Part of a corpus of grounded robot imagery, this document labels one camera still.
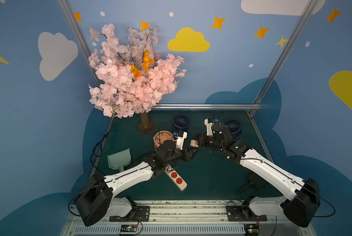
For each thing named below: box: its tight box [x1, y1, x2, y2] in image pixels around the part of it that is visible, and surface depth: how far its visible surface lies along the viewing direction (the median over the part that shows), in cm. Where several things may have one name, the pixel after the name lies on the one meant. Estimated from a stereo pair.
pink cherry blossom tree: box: [88, 24, 187, 130], surface depth 69 cm
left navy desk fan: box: [173, 114, 191, 132], surface depth 106 cm
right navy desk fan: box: [224, 118, 243, 141], surface depth 103 cm
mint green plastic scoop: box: [107, 147, 132, 173], surface depth 96 cm
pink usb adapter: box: [190, 139, 199, 148], surface depth 76 cm
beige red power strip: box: [164, 164, 188, 192], surface depth 85 cm
